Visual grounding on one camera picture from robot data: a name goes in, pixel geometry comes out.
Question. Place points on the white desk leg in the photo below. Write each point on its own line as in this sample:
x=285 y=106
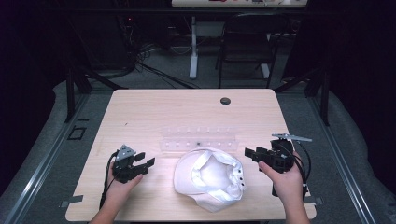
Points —
x=194 y=53

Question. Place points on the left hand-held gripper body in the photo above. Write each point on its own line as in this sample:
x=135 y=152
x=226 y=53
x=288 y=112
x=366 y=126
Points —
x=124 y=169

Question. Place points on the person's left hand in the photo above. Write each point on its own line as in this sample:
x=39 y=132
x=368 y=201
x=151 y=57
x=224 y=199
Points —
x=122 y=188

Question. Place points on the grey metal table bracket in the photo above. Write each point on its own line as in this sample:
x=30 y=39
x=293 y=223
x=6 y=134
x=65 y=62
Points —
x=71 y=200
x=314 y=200

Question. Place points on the white cap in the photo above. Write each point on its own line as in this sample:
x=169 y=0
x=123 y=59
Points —
x=208 y=183

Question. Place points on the aluminium floor rail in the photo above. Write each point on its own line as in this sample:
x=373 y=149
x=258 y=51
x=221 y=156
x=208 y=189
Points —
x=40 y=174
x=342 y=168

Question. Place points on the black metal frame stand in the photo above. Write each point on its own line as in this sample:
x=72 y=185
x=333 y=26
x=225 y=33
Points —
x=74 y=90
x=320 y=90

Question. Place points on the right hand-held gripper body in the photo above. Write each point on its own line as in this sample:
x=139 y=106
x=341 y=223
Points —
x=280 y=157

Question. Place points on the dark table grommet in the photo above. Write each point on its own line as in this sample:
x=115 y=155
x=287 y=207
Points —
x=225 y=100

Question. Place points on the black folding chair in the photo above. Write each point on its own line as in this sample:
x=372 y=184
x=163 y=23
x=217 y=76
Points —
x=249 y=46

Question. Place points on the person's right hand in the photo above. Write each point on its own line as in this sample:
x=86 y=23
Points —
x=285 y=183

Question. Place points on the clear acrylic rack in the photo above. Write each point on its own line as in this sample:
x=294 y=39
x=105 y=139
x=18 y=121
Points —
x=199 y=143

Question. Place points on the light background desk top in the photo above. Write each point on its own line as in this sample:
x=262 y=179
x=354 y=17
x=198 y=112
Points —
x=236 y=3

